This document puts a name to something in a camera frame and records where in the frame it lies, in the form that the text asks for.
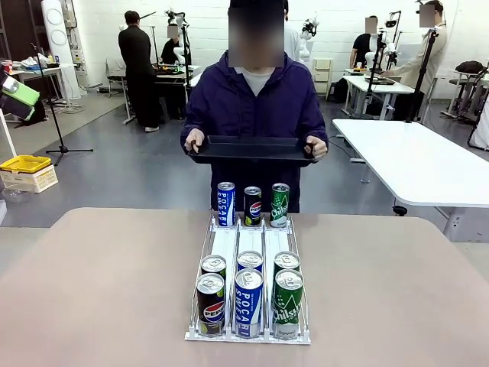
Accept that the white wire can rack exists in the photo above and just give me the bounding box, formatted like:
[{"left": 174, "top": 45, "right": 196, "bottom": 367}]
[{"left": 184, "top": 209, "right": 311, "bottom": 346}]

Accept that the man in black clothes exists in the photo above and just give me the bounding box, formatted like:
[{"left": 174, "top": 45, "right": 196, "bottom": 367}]
[{"left": 117, "top": 10, "right": 160, "bottom": 134}]

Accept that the black Pepsi can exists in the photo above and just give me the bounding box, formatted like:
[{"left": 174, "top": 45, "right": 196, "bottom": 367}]
[
  {"left": 195, "top": 272, "right": 226, "bottom": 337},
  {"left": 200, "top": 255, "right": 228, "bottom": 282},
  {"left": 243, "top": 186, "right": 263, "bottom": 227}
]

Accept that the person's right hand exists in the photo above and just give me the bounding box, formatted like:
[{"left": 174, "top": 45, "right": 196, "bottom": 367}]
[{"left": 184, "top": 128, "right": 209, "bottom": 154}]

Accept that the green Chilsung cider can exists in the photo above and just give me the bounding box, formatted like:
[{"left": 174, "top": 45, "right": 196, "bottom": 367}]
[
  {"left": 272, "top": 268, "right": 305, "bottom": 340},
  {"left": 273, "top": 251, "right": 301, "bottom": 274},
  {"left": 269, "top": 183, "right": 291, "bottom": 229}
]

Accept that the person in white coat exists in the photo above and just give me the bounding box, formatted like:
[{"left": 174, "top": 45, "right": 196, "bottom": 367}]
[{"left": 284, "top": 11, "right": 303, "bottom": 64}]

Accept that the person's right forearm purple sleeve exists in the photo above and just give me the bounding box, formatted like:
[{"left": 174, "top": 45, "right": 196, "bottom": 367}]
[{"left": 180, "top": 109, "right": 210, "bottom": 143}]

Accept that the white plastic crate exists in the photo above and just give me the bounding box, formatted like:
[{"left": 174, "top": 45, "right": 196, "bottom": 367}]
[{"left": 0, "top": 164, "right": 60, "bottom": 194}]

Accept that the white panel with black frame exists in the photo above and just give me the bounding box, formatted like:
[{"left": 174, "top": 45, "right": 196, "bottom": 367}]
[{"left": 468, "top": 76, "right": 489, "bottom": 152}]

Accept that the black stand with white robot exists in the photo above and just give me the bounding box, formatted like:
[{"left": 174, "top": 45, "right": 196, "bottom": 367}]
[{"left": 364, "top": 32, "right": 387, "bottom": 115}]

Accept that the person in beige jacket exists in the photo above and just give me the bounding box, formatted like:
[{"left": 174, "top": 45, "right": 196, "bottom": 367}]
[{"left": 381, "top": 0, "right": 448, "bottom": 123}]

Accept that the yellow plastic crate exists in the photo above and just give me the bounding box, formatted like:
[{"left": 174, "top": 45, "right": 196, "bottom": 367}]
[{"left": 0, "top": 154, "right": 53, "bottom": 173}]

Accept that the clear plastic bowl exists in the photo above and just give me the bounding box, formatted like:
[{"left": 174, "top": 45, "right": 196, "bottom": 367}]
[{"left": 2, "top": 185, "right": 34, "bottom": 204}]

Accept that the black tripod floor stand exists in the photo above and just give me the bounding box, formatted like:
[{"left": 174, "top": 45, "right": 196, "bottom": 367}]
[{"left": 30, "top": 42, "right": 95, "bottom": 167}]

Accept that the person in black t-shirt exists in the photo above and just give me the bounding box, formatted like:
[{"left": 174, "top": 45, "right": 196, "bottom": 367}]
[{"left": 350, "top": 15, "right": 379, "bottom": 68}]

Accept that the blue Pocari Sweat can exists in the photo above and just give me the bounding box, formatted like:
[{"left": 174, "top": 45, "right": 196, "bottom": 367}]
[
  {"left": 216, "top": 181, "right": 236, "bottom": 227},
  {"left": 234, "top": 268, "right": 265, "bottom": 339},
  {"left": 236, "top": 250, "right": 264, "bottom": 273}
]

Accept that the chair with dark bag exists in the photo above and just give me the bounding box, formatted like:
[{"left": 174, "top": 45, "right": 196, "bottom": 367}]
[{"left": 441, "top": 60, "right": 489, "bottom": 119}]

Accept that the person in purple jacket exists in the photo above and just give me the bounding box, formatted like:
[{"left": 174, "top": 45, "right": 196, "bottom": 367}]
[{"left": 180, "top": 49, "right": 329, "bottom": 214}]

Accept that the person's left hand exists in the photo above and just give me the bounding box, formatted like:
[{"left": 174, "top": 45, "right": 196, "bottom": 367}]
[{"left": 303, "top": 135, "right": 329, "bottom": 161}]

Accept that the tall black camera tripod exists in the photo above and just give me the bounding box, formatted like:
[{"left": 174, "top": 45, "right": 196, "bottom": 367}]
[{"left": 404, "top": 28, "right": 440, "bottom": 124}]

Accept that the seated person in black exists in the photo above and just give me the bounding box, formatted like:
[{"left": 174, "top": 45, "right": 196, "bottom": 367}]
[{"left": 160, "top": 25, "right": 188, "bottom": 120}]

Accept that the white drawer unit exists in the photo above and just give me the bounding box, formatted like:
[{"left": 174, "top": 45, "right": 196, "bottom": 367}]
[{"left": 313, "top": 57, "right": 334, "bottom": 96}]

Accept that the large white table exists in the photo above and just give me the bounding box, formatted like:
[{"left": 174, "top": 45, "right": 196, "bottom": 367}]
[{"left": 331, "top": 118, "right": 489, "bottom": 242}]

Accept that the person's left forearm purple sleeve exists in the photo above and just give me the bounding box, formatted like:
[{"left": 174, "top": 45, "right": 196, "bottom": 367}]
[{"left": 300, "top": 109, "right": 329, "bottom": 143}]

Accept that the black rectangular serving tray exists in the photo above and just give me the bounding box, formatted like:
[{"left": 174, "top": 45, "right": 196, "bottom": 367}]
[{"left": 186, "top": 135, "right": 320, "bottom": 168}]

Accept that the white background work table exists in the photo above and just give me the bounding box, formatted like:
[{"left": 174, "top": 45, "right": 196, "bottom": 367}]
[{"left": 342, "top": 74, "right": 416, "bottom": 119}]

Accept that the white standing air conditioner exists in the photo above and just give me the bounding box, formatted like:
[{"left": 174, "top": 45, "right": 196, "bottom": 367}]
[{"left": 40, "top": 0, "right": 83, "bottom": 96}]

